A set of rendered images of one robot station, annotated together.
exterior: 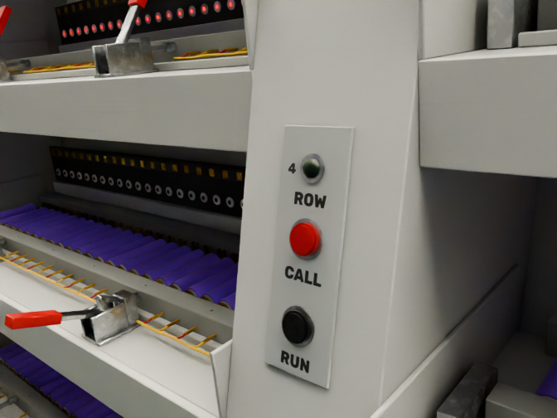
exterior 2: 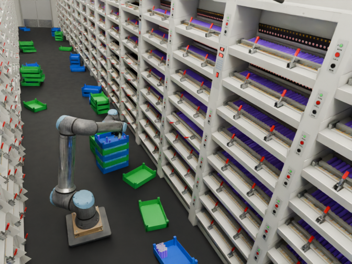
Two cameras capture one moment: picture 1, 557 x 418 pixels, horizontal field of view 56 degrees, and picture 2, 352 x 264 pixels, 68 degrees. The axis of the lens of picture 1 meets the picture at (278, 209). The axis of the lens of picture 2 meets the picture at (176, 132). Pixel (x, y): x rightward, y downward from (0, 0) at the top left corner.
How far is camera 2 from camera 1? 1.71 m
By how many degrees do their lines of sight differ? 29
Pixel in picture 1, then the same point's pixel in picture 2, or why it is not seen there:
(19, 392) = (179, 138)
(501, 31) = (218, 131)
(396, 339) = (209, 147)
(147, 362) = (195, 142)
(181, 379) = (197, 145)
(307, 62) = (206, 129)
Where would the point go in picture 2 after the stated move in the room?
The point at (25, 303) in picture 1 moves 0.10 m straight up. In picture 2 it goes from (183, 132) to (185, 121)
